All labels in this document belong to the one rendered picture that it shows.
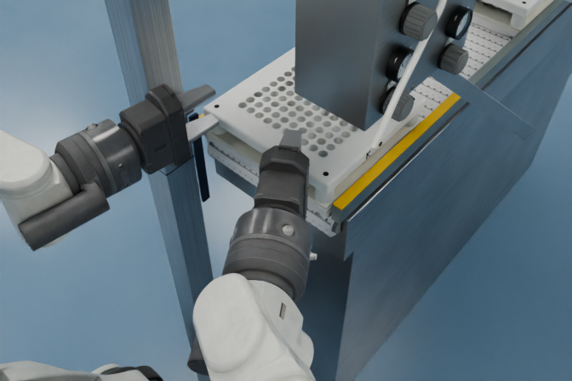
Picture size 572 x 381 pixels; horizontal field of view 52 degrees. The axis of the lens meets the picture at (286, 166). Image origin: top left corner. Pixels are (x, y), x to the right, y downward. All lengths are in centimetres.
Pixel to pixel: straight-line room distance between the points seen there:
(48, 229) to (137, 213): 141
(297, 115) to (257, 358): 47
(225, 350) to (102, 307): 141
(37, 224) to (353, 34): 40
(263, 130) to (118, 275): 119
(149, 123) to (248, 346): 34
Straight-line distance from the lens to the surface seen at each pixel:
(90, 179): 72
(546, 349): 191
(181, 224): 106
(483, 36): 124
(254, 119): 88
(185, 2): 316
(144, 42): 81
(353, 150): 83
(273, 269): 59
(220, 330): 53
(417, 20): 60
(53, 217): 70
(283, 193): 64
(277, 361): 50
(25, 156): 72
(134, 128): 74
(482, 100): 93
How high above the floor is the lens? 158
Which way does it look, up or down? 46 degrees down
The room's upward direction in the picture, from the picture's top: straight up
